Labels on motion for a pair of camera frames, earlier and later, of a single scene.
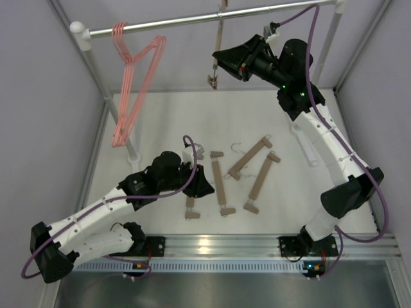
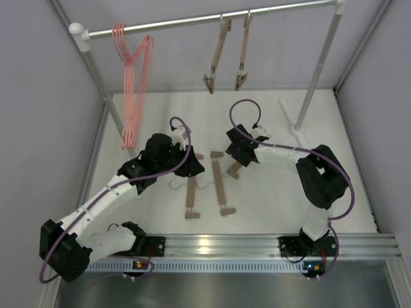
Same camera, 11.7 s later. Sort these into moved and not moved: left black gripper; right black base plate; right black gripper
Moved: left black gripper; right black gripper
Not moved: right black base plate
